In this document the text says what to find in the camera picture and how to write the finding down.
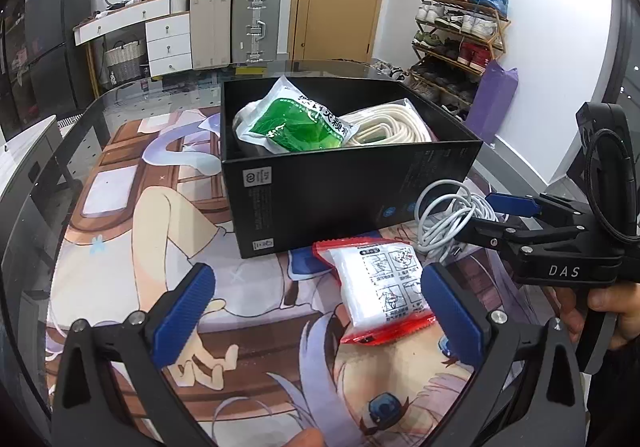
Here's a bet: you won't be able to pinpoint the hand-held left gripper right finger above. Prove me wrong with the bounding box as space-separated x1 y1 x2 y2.
421 263 586 447

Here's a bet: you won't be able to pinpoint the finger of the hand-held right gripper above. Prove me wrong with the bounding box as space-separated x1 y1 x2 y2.
454 216 538 249
486 194 543 218

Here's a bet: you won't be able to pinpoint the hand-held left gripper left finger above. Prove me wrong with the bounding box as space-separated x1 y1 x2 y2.
50 263 217 447

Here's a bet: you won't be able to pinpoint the white cable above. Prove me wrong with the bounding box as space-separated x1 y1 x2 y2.
414 180 508 258

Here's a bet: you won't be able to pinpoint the red and white packet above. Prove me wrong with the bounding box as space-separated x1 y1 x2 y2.
312 236 436 345

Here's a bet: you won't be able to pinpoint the cream rope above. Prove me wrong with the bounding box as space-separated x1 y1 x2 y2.
342 98 440 148

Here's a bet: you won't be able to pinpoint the black cardboard box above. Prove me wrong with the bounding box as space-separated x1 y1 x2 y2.
220 76 484 259

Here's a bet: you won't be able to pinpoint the green and white packet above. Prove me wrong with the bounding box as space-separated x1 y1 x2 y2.
235 76 362 153

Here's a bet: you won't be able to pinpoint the person's right hand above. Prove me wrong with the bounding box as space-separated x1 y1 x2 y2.
554 283 640 353

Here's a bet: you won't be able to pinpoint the person's left hand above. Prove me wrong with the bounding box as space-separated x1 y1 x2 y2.
277 428 326 447

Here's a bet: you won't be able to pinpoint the printed desk mat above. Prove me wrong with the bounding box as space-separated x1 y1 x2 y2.
45 104 561 447

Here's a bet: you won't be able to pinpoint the purple bag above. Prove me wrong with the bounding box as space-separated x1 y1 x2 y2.
465 60 519 145

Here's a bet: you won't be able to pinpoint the wooden shoe rack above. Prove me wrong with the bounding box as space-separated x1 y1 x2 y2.
410 0 511 118

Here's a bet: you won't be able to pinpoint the pile of scattered shoes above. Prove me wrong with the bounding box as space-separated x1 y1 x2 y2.
372 60 416 83

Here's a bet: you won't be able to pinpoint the rows of assorted sneakers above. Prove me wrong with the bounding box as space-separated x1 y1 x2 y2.
412 0 510 113

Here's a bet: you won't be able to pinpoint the wicker basket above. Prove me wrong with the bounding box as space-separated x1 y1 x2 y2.
104 40 146 83

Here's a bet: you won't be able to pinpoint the white dresser desk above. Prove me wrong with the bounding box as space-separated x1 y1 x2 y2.
73 0 193 78

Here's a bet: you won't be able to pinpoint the beige suitcase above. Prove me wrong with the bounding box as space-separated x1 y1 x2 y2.
189 0 233 70

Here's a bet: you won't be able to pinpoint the dark glass cabinet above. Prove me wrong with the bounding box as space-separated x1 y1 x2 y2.
0 2 31 138

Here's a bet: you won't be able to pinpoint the silver suitcase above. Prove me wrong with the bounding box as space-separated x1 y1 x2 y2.
231 0 282 65

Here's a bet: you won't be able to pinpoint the dark refrigerator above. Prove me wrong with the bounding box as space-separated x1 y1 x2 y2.
25 0 98 108

